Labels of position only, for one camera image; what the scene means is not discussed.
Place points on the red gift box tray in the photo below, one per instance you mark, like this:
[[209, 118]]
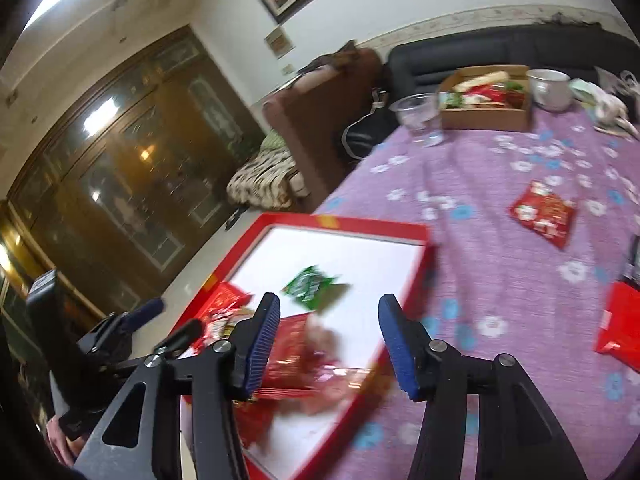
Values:
[[367, 259]]

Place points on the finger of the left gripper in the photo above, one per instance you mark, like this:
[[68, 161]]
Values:
[[180, 340], [135, 319]]

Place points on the red flower snack packet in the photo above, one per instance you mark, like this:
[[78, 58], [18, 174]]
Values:
[[545, 213]]

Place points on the large red snack packet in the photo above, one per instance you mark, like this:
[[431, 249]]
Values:
[[303, 367]]

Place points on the brown cardboard snack box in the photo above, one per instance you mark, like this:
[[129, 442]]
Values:
[[488, 97]]

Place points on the green snack packet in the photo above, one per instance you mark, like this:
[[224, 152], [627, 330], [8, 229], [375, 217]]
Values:
[[314, 290]]

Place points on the black purple plum packet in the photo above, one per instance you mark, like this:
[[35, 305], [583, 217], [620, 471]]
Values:
[[631, 268]]

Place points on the wall notice plaque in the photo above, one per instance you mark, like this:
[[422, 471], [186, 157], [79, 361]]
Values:
[[278, 42]]

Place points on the red patterned snack packet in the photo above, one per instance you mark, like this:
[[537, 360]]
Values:
[[221, 311]]

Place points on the brown armchair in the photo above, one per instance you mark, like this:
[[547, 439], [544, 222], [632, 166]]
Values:
[[311, 112]]

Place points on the white plush toy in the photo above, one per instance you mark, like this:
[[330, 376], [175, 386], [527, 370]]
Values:
[[612, 102]]

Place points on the purple floral tablecloth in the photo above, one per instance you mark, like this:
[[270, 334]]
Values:
[[499, 287]]

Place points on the clear plastic cup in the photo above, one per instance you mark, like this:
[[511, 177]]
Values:
[[420, 115]]

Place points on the patterned blanket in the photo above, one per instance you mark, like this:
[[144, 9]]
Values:
[[264, 181]]

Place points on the white ceramic mug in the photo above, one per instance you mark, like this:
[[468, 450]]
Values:
[[550, 89]]

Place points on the wooden glass cabinet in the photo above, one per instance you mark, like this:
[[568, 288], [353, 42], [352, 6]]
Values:
[[131, 181]]

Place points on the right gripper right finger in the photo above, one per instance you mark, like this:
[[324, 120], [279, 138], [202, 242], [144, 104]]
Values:
[[406, 342]]

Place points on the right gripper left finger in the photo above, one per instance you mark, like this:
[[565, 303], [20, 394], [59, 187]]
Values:
[[253, 340]]

